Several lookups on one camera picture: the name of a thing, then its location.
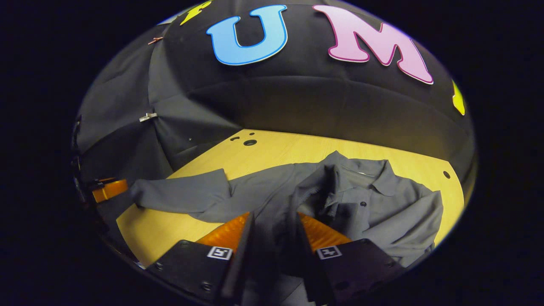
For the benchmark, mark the black backdrop cloth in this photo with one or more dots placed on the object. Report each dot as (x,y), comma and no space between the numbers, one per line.
(297,106)

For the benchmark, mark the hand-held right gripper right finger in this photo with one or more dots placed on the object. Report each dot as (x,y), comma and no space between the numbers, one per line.
(310,272)

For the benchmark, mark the grey button shirt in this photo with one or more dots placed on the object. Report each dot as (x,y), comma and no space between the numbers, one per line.
(382,212)

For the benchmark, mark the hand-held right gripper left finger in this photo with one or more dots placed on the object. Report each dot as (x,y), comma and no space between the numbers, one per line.
(239,268)

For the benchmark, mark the white clip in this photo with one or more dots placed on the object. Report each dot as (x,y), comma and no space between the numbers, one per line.
(148,116)

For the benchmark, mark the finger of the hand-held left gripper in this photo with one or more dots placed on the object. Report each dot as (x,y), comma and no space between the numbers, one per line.
(112,190)

